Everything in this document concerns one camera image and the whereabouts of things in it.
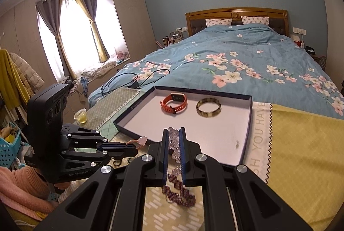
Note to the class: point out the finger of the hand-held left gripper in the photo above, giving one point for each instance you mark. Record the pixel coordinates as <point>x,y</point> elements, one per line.
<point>86,158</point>
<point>88,135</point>

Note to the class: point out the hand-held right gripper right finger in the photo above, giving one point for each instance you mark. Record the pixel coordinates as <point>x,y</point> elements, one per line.
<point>182,158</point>

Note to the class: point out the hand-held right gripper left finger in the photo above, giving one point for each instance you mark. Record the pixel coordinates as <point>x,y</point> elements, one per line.
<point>164,158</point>

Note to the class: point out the dark blue shallow box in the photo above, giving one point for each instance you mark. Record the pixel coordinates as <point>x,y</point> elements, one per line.
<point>215,134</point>

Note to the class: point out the person's left forearm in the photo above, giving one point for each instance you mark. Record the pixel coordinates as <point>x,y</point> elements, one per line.
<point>21,188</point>

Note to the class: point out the glass cup with yellow liquid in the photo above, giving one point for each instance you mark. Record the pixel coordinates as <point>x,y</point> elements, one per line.
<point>80,117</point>

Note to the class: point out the green grey patterned cloth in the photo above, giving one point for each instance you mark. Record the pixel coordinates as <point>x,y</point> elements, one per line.
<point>107,110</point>

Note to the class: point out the blue plastic basket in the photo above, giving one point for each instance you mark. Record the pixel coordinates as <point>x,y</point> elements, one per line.
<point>8,150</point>

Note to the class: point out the tortoiseshell bangle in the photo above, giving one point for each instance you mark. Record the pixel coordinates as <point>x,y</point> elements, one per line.
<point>200,110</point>

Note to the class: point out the olive cloth with white dashes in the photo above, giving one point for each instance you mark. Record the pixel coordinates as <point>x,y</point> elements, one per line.
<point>156,209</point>

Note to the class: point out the orange smartwatch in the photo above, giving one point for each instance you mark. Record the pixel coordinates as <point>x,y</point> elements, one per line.
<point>167,105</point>

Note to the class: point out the beige down jacket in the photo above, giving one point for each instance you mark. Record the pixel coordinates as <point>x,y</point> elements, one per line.
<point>27,72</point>

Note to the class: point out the yellow hanging garment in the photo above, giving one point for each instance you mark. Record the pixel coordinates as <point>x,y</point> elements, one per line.
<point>10,77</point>

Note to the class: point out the crumpled bedding on windowsill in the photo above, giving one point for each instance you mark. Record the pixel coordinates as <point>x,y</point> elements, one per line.
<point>99,69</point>

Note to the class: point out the small pink fan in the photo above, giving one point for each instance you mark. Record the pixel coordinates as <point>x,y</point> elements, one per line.
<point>121,56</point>

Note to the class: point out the grey yellow curtain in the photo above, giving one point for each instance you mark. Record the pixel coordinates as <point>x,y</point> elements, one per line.
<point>91,13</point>
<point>49,18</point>

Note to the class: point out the blue floral quilt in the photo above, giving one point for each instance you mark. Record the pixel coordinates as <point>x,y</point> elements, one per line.
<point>242,59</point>

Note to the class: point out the row of cosmetic bottles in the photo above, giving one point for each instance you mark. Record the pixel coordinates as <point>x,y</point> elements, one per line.
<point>172,38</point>

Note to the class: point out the yellow white cloth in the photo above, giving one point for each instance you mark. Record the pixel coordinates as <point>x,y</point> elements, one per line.
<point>303,155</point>

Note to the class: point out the white dotted pillow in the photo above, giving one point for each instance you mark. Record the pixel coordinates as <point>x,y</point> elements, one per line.
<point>255,20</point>
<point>218,22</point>

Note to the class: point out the wooden headboard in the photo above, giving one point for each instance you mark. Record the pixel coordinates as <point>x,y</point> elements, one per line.
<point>236,12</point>

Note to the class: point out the white wall socket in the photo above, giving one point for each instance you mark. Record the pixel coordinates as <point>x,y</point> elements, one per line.
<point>181,29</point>
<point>299,30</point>

